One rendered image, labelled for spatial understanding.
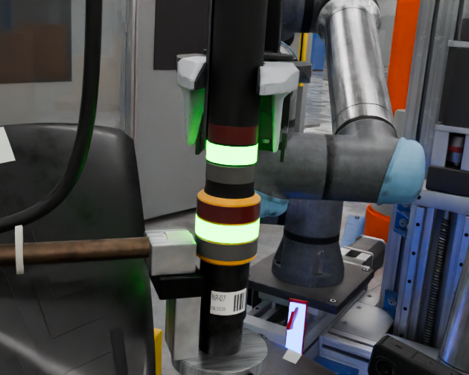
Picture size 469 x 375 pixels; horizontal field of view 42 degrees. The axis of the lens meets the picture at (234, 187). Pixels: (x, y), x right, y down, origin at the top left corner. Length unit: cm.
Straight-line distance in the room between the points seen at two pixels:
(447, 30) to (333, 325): 63
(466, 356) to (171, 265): 46
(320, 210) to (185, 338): 79
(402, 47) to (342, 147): 383
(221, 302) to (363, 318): 94
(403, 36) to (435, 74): 321
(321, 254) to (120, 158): 76
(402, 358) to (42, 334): 38
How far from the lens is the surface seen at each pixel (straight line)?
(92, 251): 40
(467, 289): 77
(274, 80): 37
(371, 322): 133
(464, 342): 78
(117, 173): 51
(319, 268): 124
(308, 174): 66
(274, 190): 66
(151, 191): 461
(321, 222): 120
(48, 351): 45
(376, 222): 448
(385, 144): 68
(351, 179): 66
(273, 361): 70
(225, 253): 40
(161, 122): 454
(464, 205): 120
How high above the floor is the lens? 154
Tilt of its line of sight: 15 degrees down
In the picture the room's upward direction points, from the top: 4 degrees clockwise
